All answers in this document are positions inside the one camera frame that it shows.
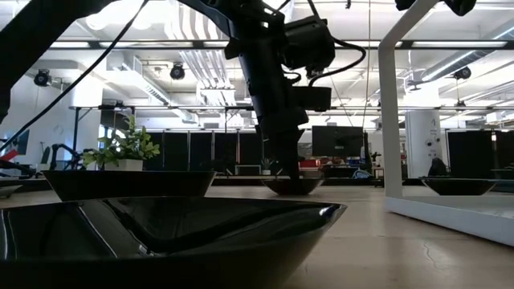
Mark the black flared square plate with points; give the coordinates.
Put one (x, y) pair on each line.
(277, 188)

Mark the red and blue boxes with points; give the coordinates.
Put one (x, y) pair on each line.
(321, 163)

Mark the white round pillar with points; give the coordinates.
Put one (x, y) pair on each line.
(423, 144)

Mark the white metal frame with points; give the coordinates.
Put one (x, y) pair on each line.
(389, 120)

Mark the green plant in white pot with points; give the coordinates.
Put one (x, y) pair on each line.
(124, 146)

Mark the black bag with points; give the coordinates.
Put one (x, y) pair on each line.
(437, 168)

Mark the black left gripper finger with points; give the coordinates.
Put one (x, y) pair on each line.
(294, 160)
(281, 156)

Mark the black overhead crossbar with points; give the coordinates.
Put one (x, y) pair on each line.
(160, 44)

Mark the black tv monitor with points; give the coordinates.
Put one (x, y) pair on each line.
(337, 140)

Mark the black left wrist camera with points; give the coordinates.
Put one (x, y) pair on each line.
(311, 99)

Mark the black partition panel row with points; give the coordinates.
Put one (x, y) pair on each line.
(478, 154)
(201, 150)

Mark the black wavy square plate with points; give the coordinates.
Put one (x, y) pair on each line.
(128, 186)

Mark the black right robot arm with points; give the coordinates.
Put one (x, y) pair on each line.
(462, 6)

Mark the red machine part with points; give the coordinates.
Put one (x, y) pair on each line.
(10, 155)

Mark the black aluminium table frame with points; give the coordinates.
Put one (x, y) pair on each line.
(30, 185)

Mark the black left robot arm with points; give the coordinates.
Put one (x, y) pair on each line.
(257, 60)

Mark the black oval faceted plate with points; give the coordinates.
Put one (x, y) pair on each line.
(160, 241)
(458, 188)

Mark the black ceiling spotlight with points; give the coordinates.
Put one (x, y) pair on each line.
(177, 71)
(462, 73)
(42, 77)

